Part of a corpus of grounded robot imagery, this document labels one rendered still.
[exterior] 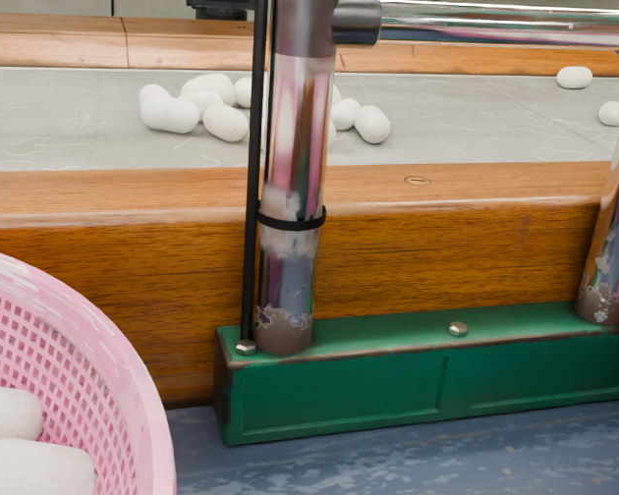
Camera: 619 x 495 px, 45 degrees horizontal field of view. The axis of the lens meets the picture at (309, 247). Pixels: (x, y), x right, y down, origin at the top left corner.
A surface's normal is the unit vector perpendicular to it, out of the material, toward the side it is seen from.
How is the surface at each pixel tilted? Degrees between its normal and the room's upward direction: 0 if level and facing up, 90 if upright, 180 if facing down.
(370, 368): 90
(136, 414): 75
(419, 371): 90
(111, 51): 45
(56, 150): 0
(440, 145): 0
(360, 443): 0
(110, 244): 90
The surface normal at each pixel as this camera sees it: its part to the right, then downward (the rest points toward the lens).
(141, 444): -0.90, -0.18
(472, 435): 0.07, -0.90
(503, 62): 0.25, -0.34
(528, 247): 0.27, 0.42
